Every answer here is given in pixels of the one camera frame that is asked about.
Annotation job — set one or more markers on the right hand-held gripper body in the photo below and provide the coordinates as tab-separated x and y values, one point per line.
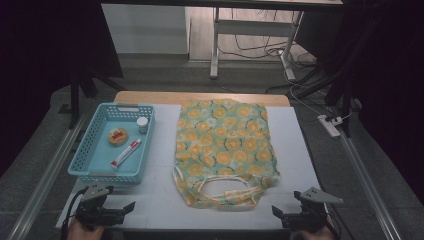
313	208

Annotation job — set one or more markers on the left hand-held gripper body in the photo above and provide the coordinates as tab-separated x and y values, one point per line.
95	203

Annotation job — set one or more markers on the blue plastic basket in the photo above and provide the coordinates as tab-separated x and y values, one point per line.
100	160

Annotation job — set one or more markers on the white red toothpaste tube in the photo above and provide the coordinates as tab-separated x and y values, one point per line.
126	153

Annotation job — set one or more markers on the orange flower print cloth bag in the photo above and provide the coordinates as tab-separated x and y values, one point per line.
226	150

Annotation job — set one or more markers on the small white jar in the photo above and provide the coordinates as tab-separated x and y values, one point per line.
142	124

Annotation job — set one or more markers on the person's right hand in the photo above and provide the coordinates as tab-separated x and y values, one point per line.
310	236

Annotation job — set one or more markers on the person's left hand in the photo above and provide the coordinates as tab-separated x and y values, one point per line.
81	231

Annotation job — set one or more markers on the white foam mat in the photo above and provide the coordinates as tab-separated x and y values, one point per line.
300	156

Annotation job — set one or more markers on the white power strip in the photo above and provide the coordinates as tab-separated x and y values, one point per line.
329	126

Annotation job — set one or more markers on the black metal stand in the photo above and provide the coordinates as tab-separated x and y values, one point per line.
75	100
336	83

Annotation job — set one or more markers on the dark curtain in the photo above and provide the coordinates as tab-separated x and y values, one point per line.
390	83
40	66

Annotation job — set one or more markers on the white panel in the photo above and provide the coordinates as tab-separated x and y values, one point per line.
146	28

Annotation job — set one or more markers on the aluminium rail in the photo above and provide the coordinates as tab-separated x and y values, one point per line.
46	176
370	186

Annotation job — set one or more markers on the white desk frame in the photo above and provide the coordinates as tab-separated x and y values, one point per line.
253	28

